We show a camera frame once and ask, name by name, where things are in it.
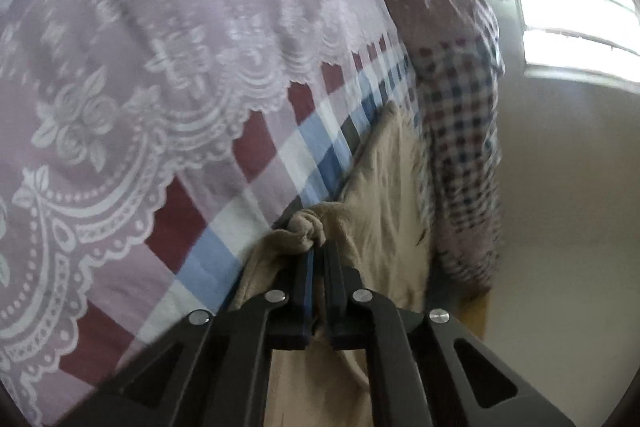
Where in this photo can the beige long-sleeve garment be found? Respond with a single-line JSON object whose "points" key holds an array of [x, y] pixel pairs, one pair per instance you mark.
{"points": [[379, 229]]}

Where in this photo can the checkered rolled duvet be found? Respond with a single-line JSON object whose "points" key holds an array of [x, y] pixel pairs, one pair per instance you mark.
{"points": [[453, 46]]}

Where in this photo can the checkered bed sheet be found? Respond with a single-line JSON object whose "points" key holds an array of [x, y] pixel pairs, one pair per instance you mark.
{"points": [[146, 146]]}

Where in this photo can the window with frame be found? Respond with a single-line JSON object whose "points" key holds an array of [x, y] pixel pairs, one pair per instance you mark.
{"points": [[589, 41]]}

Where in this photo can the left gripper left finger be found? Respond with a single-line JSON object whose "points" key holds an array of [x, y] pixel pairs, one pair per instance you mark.
{"points": [[210, 369]]}

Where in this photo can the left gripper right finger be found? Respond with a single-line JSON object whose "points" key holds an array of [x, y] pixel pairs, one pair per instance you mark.
{"points": [[425, 369]]}

